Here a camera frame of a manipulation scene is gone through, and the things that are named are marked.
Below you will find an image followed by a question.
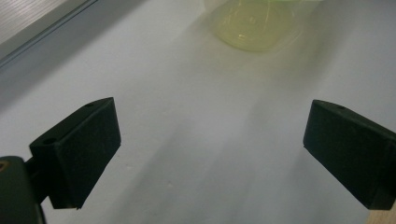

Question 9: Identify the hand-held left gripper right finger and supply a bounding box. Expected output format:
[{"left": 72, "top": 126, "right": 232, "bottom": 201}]
[{"left": 303, "top": 99, "right": 396, "bottom": 211}]

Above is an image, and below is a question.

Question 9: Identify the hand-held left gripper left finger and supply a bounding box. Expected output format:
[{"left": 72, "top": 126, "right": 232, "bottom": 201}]
[{"left": 29, "top": 96, "right": 122, "bottom": 210}]

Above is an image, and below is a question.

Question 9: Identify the green translucent bowl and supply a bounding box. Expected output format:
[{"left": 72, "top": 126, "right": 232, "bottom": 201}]
[{"left": 203, "top": 0, "right": 323, "bottom": 52}]

